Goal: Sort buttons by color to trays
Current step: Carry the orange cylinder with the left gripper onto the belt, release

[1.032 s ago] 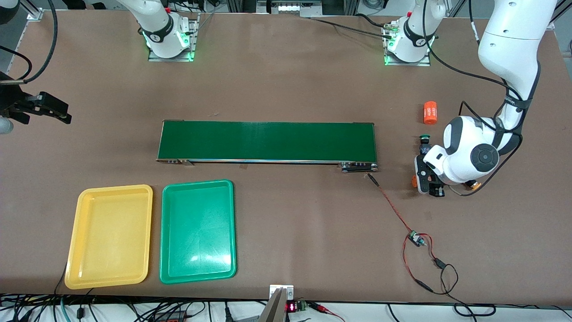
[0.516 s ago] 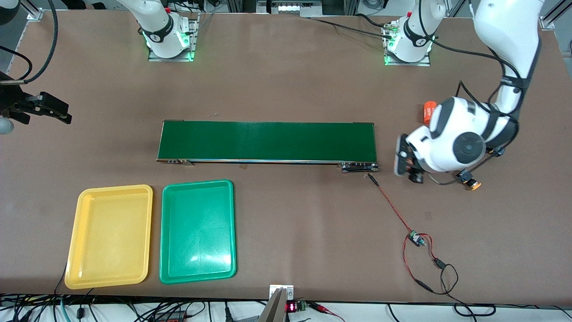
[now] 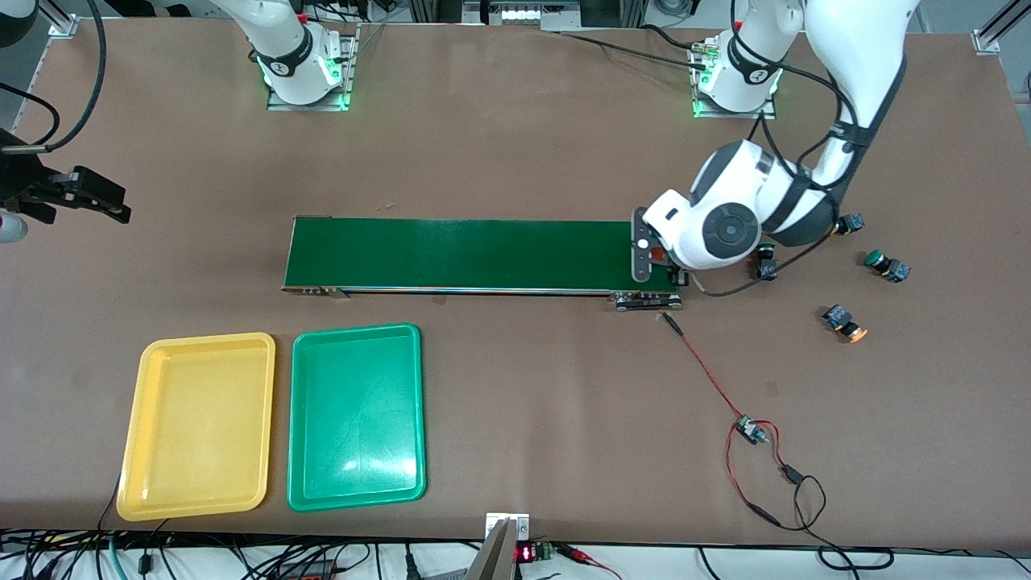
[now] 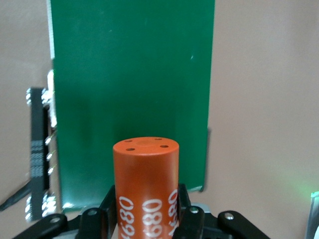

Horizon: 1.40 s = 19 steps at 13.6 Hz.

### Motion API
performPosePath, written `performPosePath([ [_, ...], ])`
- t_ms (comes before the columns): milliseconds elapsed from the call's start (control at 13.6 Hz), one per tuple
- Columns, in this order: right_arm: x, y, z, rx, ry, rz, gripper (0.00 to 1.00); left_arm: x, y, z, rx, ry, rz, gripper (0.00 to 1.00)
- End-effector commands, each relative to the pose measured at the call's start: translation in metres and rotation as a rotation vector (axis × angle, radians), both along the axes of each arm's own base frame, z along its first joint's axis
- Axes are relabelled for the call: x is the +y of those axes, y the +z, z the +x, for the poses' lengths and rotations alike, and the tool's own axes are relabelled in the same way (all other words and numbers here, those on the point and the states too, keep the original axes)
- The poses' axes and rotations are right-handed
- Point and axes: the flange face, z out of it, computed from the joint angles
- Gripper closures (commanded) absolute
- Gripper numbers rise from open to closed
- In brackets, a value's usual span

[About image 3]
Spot green conveyor belt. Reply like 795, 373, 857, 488
282, 216, 684, 312

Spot yellow plastic tray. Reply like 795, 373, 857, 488
116, 332, 276, 522

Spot red alligator clip lead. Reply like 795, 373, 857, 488
556, 544, 625, 580

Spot metal device with light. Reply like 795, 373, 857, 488
461, 0, 582, 33

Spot grey metal bar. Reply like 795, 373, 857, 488
465, 520, 520, 580

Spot green plastic tray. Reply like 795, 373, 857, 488
287, 323, 427, 513

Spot red black motor cable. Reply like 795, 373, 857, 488
662, 313, 746, 424

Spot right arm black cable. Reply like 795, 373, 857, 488
0, 0, 107, 154

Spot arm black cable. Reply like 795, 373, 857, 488
694, 0, 867, 297
0, 0, 107, 154

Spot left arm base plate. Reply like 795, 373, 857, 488
690, 40, 779, 121

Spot aluminium frame extrusion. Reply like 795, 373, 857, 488
971, 0, 1031, 56
36, 0, 80, 38

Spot red black power cable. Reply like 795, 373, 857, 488
725, 419, 895, 574

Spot black table cable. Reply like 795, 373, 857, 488
556, 24, 714, 73

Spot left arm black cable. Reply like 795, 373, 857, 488
694, 0, 867, 297

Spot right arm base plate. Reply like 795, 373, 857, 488
267, 24, 359, 112

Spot silver mounting bracket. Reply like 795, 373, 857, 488
485, 512, 531, 542

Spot thin black cable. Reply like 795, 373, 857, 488
97, 474, 123, 534

